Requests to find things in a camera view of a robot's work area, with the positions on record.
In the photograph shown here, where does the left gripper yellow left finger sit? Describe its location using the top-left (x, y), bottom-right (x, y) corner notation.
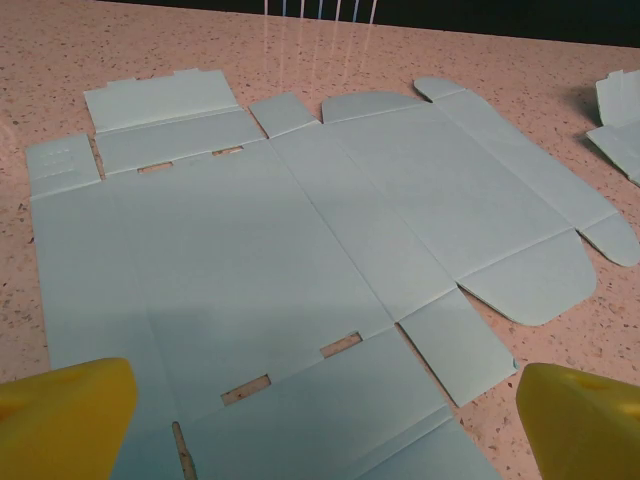
top-left (0, 357), bottom-right (139, 480)

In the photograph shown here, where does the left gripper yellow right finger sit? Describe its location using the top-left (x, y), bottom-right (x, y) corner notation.
top-left (516, 362), bottom-right (640, 480)

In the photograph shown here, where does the light blue paper box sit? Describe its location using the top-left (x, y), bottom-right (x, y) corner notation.
top-left (24, 69), bottom-right (635, 480)
top-left (584, 68), bottom-right (640, 187)

